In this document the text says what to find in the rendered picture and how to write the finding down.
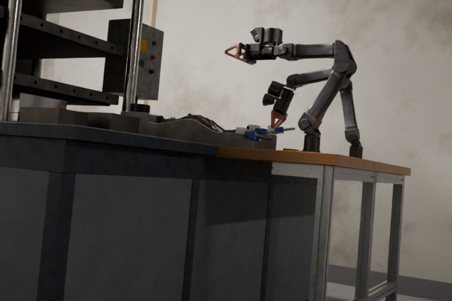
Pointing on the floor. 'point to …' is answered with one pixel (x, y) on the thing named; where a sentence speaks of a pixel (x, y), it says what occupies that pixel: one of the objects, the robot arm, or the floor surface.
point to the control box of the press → (151, 81)
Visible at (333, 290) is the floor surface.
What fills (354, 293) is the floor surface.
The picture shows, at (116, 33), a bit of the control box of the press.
